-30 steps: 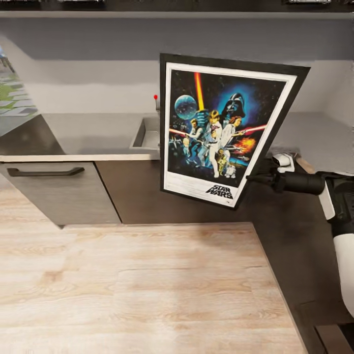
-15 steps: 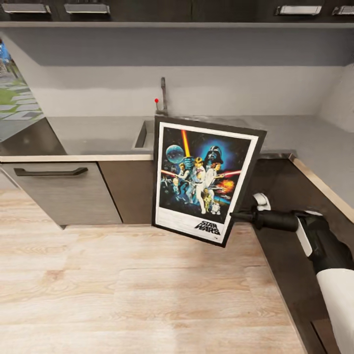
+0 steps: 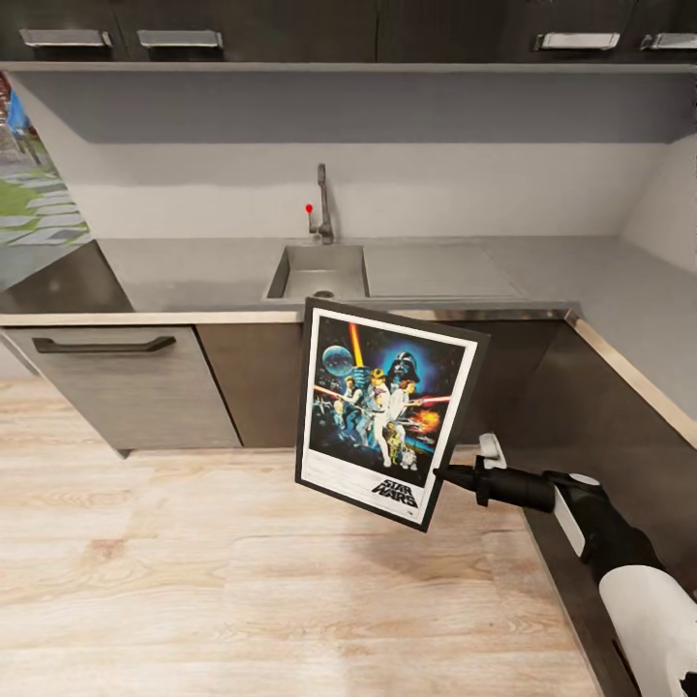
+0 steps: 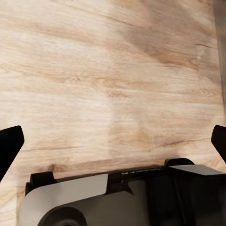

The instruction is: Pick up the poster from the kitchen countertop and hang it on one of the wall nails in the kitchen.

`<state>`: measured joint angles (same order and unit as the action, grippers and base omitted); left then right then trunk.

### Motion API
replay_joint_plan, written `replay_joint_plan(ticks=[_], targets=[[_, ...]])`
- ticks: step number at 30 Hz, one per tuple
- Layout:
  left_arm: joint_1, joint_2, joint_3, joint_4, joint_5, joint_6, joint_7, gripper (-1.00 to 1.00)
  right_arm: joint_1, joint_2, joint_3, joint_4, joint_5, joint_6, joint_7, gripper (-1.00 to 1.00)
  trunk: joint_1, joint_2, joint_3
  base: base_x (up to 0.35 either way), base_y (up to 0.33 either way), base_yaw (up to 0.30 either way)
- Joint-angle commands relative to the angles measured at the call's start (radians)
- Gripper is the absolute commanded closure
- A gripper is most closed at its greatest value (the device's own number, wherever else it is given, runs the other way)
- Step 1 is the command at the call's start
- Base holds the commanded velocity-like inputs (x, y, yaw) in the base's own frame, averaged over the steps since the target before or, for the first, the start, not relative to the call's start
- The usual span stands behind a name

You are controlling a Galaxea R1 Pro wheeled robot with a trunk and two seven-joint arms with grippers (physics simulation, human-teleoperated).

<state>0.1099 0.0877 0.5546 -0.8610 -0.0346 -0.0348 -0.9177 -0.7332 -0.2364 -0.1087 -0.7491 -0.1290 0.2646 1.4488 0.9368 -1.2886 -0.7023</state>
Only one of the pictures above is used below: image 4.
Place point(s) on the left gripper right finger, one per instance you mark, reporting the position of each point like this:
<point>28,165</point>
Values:
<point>218,139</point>

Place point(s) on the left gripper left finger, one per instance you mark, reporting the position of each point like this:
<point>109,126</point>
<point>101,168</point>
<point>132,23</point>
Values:
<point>11,141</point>

